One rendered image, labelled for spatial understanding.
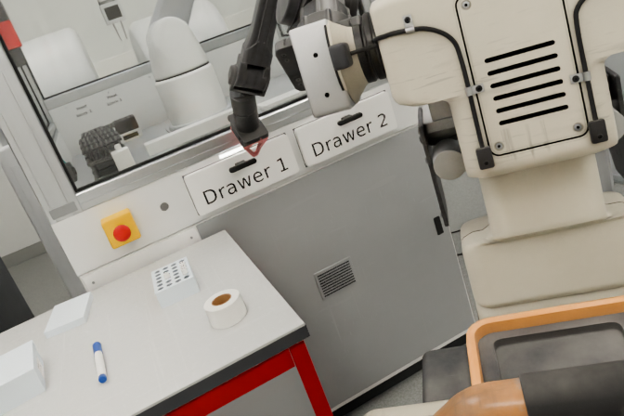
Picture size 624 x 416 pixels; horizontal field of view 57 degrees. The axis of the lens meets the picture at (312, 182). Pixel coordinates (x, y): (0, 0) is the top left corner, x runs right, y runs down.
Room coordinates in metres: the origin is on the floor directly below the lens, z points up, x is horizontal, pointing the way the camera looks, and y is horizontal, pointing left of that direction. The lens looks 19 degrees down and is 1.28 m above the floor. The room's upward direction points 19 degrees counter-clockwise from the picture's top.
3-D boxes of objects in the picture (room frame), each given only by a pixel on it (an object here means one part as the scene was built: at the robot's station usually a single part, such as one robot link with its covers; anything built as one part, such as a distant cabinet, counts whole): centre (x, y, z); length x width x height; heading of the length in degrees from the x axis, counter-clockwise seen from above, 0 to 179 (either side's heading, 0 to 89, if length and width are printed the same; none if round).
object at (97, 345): (0.94, 0.48, 0.77); 0.14 x 0.02 x 0.02; 19
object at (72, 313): (1.19, 0.61, 0.77); 0.13 x 0.09 x 0.02; 8
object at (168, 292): (1.15, 0.35, 0.78); 0.12 x 0.08 x 0.04; 14
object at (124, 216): (1.33, 0.47, 0.88); 0.07 x 0.05 x 0.07; 107
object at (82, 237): (1.92, 0.26, 0.87); 1.02 x 0.95 x 0.14; 107
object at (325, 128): (1.53, -0.14, 0.87); 0.29 x 0.02 x 0.11; 107
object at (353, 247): (1.92, 0.25, 0.40); 1.03 x 0.95 x 0.80; 107
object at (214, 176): (1.44, 0.16, 0.87); 0.29 x 0.02 x 0.11; 107
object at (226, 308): (0.95, 0.23, 0.78); 0.07 x 0.07 x 0.04
